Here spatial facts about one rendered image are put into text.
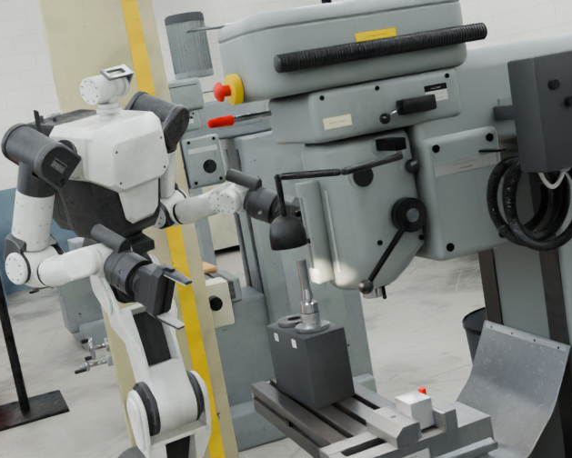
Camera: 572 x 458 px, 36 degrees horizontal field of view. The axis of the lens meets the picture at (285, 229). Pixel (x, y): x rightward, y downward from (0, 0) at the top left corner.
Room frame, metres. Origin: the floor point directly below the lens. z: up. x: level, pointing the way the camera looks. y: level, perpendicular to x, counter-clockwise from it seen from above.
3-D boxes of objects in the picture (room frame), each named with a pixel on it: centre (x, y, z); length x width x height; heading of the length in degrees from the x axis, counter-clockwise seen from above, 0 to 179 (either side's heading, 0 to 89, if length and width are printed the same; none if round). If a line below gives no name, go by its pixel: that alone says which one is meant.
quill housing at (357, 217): (1.83, -0.17, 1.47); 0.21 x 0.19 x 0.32; 20
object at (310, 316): (2.20, -0.03, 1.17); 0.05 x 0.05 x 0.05
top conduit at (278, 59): (1.71, -0.25, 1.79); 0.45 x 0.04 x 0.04; 110
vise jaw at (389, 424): (1.71, -0.15, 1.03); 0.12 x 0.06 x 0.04; 22
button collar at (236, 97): (1.75, 0.05, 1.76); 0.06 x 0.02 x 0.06; 20
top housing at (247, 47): (1.84, -0.18, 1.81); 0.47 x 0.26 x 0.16; 110
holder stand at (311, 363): (2.25, 0.00, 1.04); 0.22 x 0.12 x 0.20; 26
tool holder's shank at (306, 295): (2.20, -0.03, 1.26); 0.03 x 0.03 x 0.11
